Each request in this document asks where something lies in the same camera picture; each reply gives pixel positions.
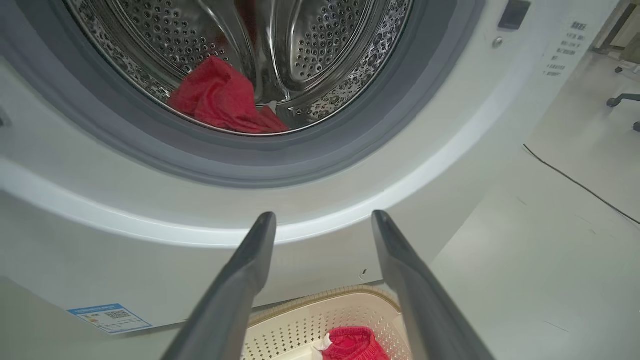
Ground beige cabinet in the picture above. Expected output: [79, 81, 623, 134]
[592, 0, 640, 56]

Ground grey rubber door seal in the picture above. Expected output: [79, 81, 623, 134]
[14, 0, 487, 190]

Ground black door latch slot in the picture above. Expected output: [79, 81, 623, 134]
[497, 0, 532, 31]

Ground perforated steel washer drum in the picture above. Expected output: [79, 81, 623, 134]
[62, 0, 415, 137]

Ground dark office chair base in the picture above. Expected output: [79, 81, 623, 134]
[606, 92, 640, 133]

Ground cream perforated laundry basket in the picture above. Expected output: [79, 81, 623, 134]
[242, 285, 413, 360]

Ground plain red garment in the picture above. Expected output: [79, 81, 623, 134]
[166, 55, 291, 135]

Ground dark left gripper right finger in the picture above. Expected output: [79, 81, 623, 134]
[371, 210, 496, 360]

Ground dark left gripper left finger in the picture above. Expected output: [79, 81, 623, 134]
[160, 211, 277, 360]

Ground white front-load washing machine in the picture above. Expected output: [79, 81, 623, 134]
[0, 0, 621, 337]

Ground blue energy label sticker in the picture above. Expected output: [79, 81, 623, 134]
[66, 303, 154, 335]

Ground red knit garment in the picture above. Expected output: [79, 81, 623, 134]
[312, 326, 391, 360]

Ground thin black floor cable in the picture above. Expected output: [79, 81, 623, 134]
[522, 144, 640, 226]

